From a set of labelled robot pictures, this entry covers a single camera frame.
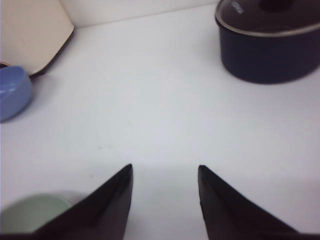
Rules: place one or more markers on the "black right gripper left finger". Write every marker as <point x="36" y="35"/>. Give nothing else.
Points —
<point x="102" y="215"/>

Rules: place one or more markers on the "cream white toaster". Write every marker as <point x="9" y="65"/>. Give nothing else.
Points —
<point x="32" y="33"/>

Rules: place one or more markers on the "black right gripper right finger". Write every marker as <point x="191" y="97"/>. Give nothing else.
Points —
<point x="228" y="215"/>

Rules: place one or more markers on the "dark blue pot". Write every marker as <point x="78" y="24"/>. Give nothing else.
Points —
<point x="269" y="60"/>

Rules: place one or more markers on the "glass pot lid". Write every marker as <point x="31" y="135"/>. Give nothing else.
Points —
<point x="269" y="18"/>

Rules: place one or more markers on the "green plastic bowl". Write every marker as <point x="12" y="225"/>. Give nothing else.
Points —
<point x="30" y="213"/>

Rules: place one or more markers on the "blue plastic bowl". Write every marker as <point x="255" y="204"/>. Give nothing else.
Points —
<point x="16" y="91"/>

